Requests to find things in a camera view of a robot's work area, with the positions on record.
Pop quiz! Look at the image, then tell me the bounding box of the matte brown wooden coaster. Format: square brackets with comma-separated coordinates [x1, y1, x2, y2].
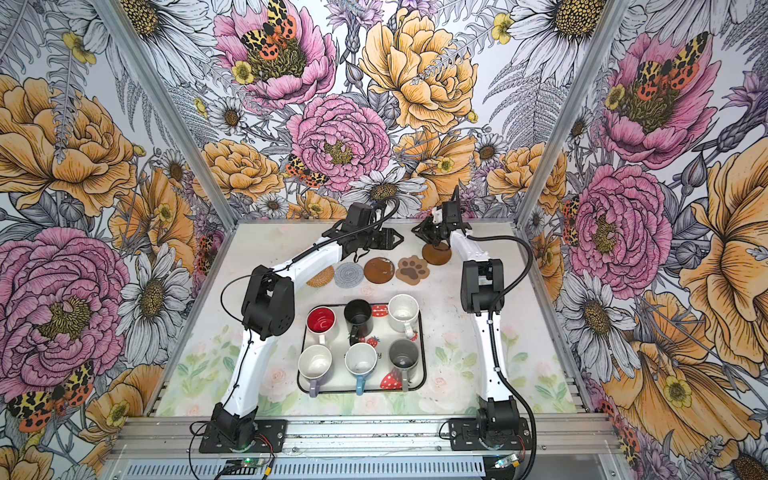
[422, 242, 452, 266]

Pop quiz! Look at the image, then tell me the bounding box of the glossy brown wooden coaster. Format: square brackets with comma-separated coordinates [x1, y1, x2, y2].
[363, 257, 396, 285]

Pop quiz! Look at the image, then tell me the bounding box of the grey crochet coaster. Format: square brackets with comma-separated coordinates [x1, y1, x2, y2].
[334, 262, 365, 289]

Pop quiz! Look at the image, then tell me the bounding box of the cork paw print coaster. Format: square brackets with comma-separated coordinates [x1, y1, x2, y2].
[395, 255, 430, 286]

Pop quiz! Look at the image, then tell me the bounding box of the woven rattan coaster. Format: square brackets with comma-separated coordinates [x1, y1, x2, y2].
[306, 266, 335, 288]

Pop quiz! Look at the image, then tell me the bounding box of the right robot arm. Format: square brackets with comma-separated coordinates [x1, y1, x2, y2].
[412, 188, 521, 450]

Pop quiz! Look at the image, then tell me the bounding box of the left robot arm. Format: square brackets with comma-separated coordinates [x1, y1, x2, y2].
[205, 199, 403, 451]

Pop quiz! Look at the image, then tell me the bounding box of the black mug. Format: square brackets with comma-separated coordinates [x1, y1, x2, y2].
[343, 299, 373, 345]

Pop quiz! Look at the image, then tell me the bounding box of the red interior mug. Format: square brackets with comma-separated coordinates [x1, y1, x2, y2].
[306, 306, 338, 346]

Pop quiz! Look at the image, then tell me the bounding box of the white tray with strawberries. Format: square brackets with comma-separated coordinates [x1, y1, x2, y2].
[297, 294, 427, 398]

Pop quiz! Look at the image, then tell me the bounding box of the grey mug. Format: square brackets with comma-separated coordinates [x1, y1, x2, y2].
[388, 339, 420, 392]

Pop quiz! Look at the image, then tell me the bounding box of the right small circuit board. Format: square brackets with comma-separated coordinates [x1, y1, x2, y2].
[494, 453, 520, 469]

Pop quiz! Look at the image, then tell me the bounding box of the green circuit board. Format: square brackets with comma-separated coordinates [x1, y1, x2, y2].
[220, 458, 273, 476]

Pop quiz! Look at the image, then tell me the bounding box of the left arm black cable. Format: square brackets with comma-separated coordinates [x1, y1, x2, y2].
[219, 200, 401, 415]

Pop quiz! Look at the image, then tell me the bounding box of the white mug blue handle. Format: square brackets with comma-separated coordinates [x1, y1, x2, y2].
[344, 342, 379, 396]

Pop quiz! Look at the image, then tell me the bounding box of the white mug purple handle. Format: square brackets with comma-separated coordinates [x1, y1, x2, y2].
[298, 344, 333, 398]

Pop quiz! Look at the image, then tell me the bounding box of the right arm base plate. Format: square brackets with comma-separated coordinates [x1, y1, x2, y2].
[448, 418, 533, 451]

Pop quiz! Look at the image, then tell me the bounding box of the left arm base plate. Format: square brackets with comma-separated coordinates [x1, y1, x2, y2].
[198, 419, 288, 454]

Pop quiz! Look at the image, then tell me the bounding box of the aluminium front rail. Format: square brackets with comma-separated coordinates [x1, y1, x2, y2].
[109, 413, 620, 460]

